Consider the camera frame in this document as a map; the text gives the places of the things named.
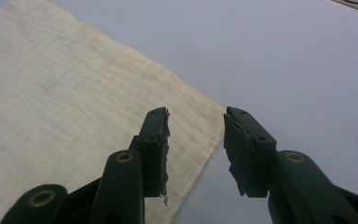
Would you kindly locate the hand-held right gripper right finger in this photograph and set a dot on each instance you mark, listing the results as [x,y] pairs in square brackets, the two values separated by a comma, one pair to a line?
[248,155]

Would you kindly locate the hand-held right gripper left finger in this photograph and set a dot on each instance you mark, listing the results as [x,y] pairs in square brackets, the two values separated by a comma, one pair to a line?
[154,155]

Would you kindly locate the cream woven cloth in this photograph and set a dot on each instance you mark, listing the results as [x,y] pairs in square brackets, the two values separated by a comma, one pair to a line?
[74,93]

